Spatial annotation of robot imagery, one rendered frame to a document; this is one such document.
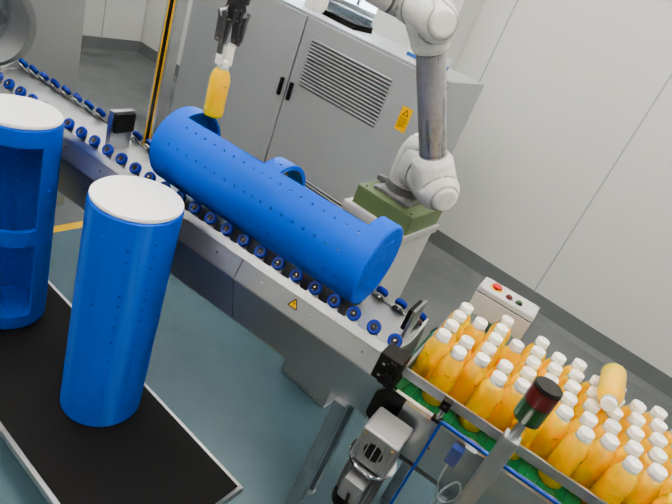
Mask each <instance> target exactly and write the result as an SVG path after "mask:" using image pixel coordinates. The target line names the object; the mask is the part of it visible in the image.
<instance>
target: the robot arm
mask: <svg viewBox="0 0 672 504"><path fill-rule="evenodd" d="M250 1H251V0H227V3H226V5H225V7H224V8H220V7H219V8H218V20H217V25H216V31H215V36H214V39H215V40H216V41H217V42H218V46H217V51H216V58H215V62H214V63H215V64H217V65H219V66H221V67H222V65H223V61H224V57H225V60H227V61H229V62H230V67H232V62H233V58H234V55H235V51H236V47H237V46H238V47H239V46H240V44H242V42H243V38H244V35H245V31H246V27H247V24H248V21H249V19H250V17H251V14H250V13H248V12H247V11H246V6H249V5H250ZM364 1H366V2H367V3H369V4H371V5H373V6H374V7H376V8H378V9H379V10H381V11H383V12H385V13H387V14H389V15H391V16H393V17H395V18H397V19H398V20H399V21H401V22H402V23H403V24H404V25H406V30H407V33H408V37H409V42H410V47H411V50H412V51H413V53H414V54H415V55H416V83H417V112H418V133H415V134H414V135H411V136H410V137H409V138H408V139H407V140H406V141H405V142H404V143H403V144H402V146H401V148H400V150H399V152H398V154H397V156H396V158H395V161H394V163H393V166H392V168H391V172H390V175H389V177H387V176H385V175H382V174H379V175H378V176H377V179H378V180H379V181H380V182H381V183H382V184H375V186H374V189H376V190H378V191H380V192H382V193H383V194H385V195H386V196H388V197H389V198H391V199H392V200H394V201H395V202H397V203H398V204H400V205H401V206H402V207H403V208H406V209H409V208H410V207H412V206H415V205H419V204H422V205H423V206H424V207H426V208H428V209H430V210H433V211H444V210H447V209H449V208H451V207H452V206H453V205H454V204H455V203H456V202H457V200H458V197H459V192H460V186H459V183H458V181H457V175H456V170H455V165H454V158H453V156H452V155H451V154H450V153H449V152H448V151H447V51H448V50H449V48H450V46H451V43H452V39H453V35H454V34H455V32H456V30H457V27H458V13H457V10H456V7H455V5H454V4H453V3H452V1H451V0H364ZM229 19H230V20H229ZM231 27H232V32H231V41H230V42H231V43H230V42H229V43H228V46H227V45H226V41H227V38H228V35H229V33H230V30H231ZM226 48H227V51H226ZM225 53H226V55H225Z"/></svg>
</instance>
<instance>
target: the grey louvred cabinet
mask: <svg viewBox="0 0 672 504"><path fill-rule="evenodd" d="M305 1H306V0H251V1H250V5H249V6H246V11H247V12H248V13H250V14H251V17H250V19H249V21H248V24H247V27H246V31H245V35H244V38H243V42H242V44H240V46H239V47H238V46H237V47H236V51H235V55H234V58H233V62H232V67H230V66H229V70H228V71H229V73H230V86H229V90H228V95H227V100H226V104H225V107H224V113H223V117H222V118H218V119H217V118H215V119H216V120H217V122H218V124H219V127H220V137H222V138H224V139H225V140H227V141H229V142H230V143H232V144H234V145H235V146H237V147H239V148H240V149H242V150H244V151H245V152H247V153H249V154H250V155H252V156H254V157H255V158H257V159H259V160H260V161H262V162H264V163H265V162H267V161H268V160H270V159H273V158H276V157H283V158H285V159H287V160H289V161H290V162H292V163H294V164H295V165H297V166H299V167H301V168H302V169H303V171H304V173H305V187H306V188H307V189H309V190H311V191H312V192H314V193H316V194H318V195H319V196H321V197H323V198H324V199H326V200H328V201H329V202H331V203H333V204H334V205H336V206H338V207H339V208H341V209H343V210H345V209H344V208H342V207H341V206H342V203H343V201H344V199H347V198H351V197H354V195H355V193H356V190H357V187H358V185H359V184H361V183H365V182H370V181H375V180H378V179H377V176H378V175H379V174H382V175H385V176H387V177H389V175H390V172H391V168H392V166H393V163H394V161H395V158H396V156H397V154H398V152H399V150H400V148H401V146H402V144H403V143H404V142H405V141H406V140H407V139H408V138H409V137H410V136H411V135H414V134H415V133H418V112H417V83H416V61H415V60H413V59H410V58H408V57H406V54H407V51H408V49H409V48H407V47H405V46H402V45H400V44H398V43H396V42H394V41H392V40H390V39H388V38H386V37H384V36H382V35H379V34H377V33H375V32H373V31H372V34H370V33H365V32H361V31H357V30H352V29H351V28H349V27H347V26H345V25H343V24H341V23H339V22H337V21H335V20H333V19H331V18H329V17H327V16H325V15H323V14H322V13H320V12H317V11H314V10H312V9H309V8H307V7H306V6H305ZM226 3H227V0H193V3H192V8H191V13H190V18H189V23H188V28H187V33H186V38H185V43H184V48H183V53H182V58H181V63H180V68H179V73H178V78H177V83H176V88H175V93H174V98H173V103H172V108H171V113H172V112H174V111H175V110H177V109H179V108H182V107H186V106H193V107H197V108H199V109H201V110H203V108H204V103H205V98H206V93H207V89H208V85H209V79H210V75H211V73H212V71H213V70H214V69H215V68H216V66H217V64H215V63H214V62H215V58H216V51H217V46H218V42H217V41H216V40H215V39H214V36H215V31H216V25H217V20H218V8H219V7H220V8H224V7H225V5H226ZM483 87H484V84H482V83H480V82H478V81H476V80H474V79H472V78H469V77H467V76H465V75H463V74H461V73H459V72H457V71H455V70H453V69H451V68H449V69H448V71H447V151H448V152H449V153H450V154H452V152H453V150H454V148H455V146H456V144H457V142H458V139H459V137H460V135H461V133H462V131H463V129H464V127H465V125H466V123H467V121H468V118H469V116H470V114H471V112H472V110H473V108H474V106H475V104H476V102H477V99H478V97H479V95H480V93H481V91H482V89H483ZM171 113H170V114H171Z"/></svg>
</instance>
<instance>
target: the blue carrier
mask: <svg viewBox="0 0 672 504"><path fill-rule="evenodd" d="M187 155H188V156H187ZM149 161H150V165H151V167H152V169H153V171H154V172H155V173H156V174H157V175H158V176H159V177H161V178H162V179H164V180H165V181H167V182H169V183H170V184H171V185H173V186H174V187H176V188H177V189H179V190H180V191H182V192H184V193H185V194H186V195H188V196H189V197H191V198H192V199H194V200H196V201H197V202H199V203H200V204H202V205H203V206H205V207H206V208H208V209H209V210H211V211H212V212H214V213H215V214H217V215H218V216H220V217H221V218H223V219H224V220H226V221H227V222H229V223H231V224H232V225H233V226H235V227H236V228H238V229H239V230H241V231H243V232H244V233H246V234H248V235H249V236H250V237H252V238H253V239H255V240H256V241H258V242H259V243H261V244H262V245H264V246H266V247H267V248H268V249H270V250H271V251H273V252H274V253H276V254H277V255H279V256H280V257H282V258H284V259H285V260H286V261H288V262H290V263H291V264H293V265H294V266H296V267H297V268H299V269H301V270H302V271H303V272H305V273H306V274H308V275H309V276H311V277H312V278H314V279H315V280H317V281H319V282H320V283H321V284H323V285H324V286H326V287H327V288H329V289H330V290H332V291H333V292H335V293H337V294H339V295H340V296H341V297H343V298H344V299H346V300H347V301H349V302H350V303H352V304H359V303H361V302H362V301H364V300H365V299H366V298H367V297H368V296H369V295H370V294H371V293H372V292H373V291H374V290H375V288H376V287H377V286H378V285H379V283H380V282H381V281H382V279H383V278H384V276H385V275H386V273H387V272H388V270H389V268H390V267H391V265H392V263H393V261H394V259H395V257H396V255H397V253H398V251H399V248H400V246H401V243H402V239H403V228H402V227H401V226H400V225H398V224H397V223H395V222H393V221H392V220H390V219H388V218H386V217H385V216H381V217H379V218H377V219H375V220H374V221H373V222H372V223H371V224H369V225H368V224H366V223H365V222H363V221H361V220H359V219H358V218H356V217H354V216H353V215H351V214H349V213H348V212H346V211H344V210H343V209H341V208H339V207H338V206H336V205H334V204H333V203H331V202H329V201H328V200H326V199H324V198H323V197H321V196H319V195H318V194H316V193H314V192H312V191H311V190H309V189H307V188H306V187H305V173H304V171H303V169H302V168H301V167H299V166H297V165H295V164H294V163H292V162H290V161H289V160H287V159H285V158H283V157H276V158H273V159H270V160H268V161H267V162H265V163H264V162H262V161H260V160H259V159H257V158H255V157H254V156H252V155H250V154H249V153H247V152H245V151H244V150H242V149H240V148H239V147H237V146H235V145H234V144H232V143H230V142H229V141H227V140H225V139H224V138H222V137H220V127H219V124H218V122H217V120H216V119H215V118H211V117H208V116H206V115H205V114H204V113H203V110H201V109H199V108H197V107H193V106H186V107H182V108H179V109H177V110H175V111H174V112H172V113H171V114H169V115H168V116H167V117H166V118H165V119H164V120H163V121H162V122H161V124H160V125H159V126H158V128H157V130H156V131H155V133H154V135H153V138H152V141H151V144H150V149H149ZM196 161H197V162H196ZM253 169H254V170H253ZM285 172H288V177H287V176H286V175H284V173H285ZM215 173H216V174H215ZM262 174H263V175H262ZM225 179H226V180H225ZM235 185H236V186H235ZM290 191H291V192H290ZM252 196H253V197H252ZM271 208H272V209H271ZM282 214H283V216H282ZM346 225H347V226H346ZM357 232H359V233H357ZM315 235H316V237H315ZM326 242H327V244H326ZM337 250H339V251H337Z"/></svg>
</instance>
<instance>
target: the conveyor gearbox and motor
mask: <svg viewBox="0 0 672 504"><path fill-rule="evenodd" d="M413 431H414V430H413V428H411V427H410V426H409V425H407V424H406V423H404V422H403V421H402V420H400V419H399V418H397V417H396V416H395V415H393V414H392V413H390V412H389V411H388V410H386V409H385V408H384V407H380V408H379V409H378V410H377V411H376V412H375V413H374V415H373V416H372V417H371V418H370V419H369V420H368V422H367V423H366V424H365V425H364V427H363V429H362V430H361V432H360V434H359V436H358V438H356V439H355V440H354V441H353V442H352V443H351V445H350V448H349V458H348V460H347V462H346V464H345V466H344V468H343V470H342V472H341V474H340V475H339V477H338V479H337V480H338V481H337V483H336V484H335V486H334V488H333V490H332V501H333V504H370V503H371V502H372V501H373V499H374V497H375V496H376V494H377V492H378V490H379V489H380V487H381V485H382V484H383V482H384V480H387V479H389V478H391V477H392V476H393V474H394V473H395V471H396V467H397V462H396V460H397V459H398V457H399V456H400V454H401V452H402V451H403V449H404V447H405V445H406V444H407V442H408V440H409V439H410V437H411V435H412V434H413Z"/></svg>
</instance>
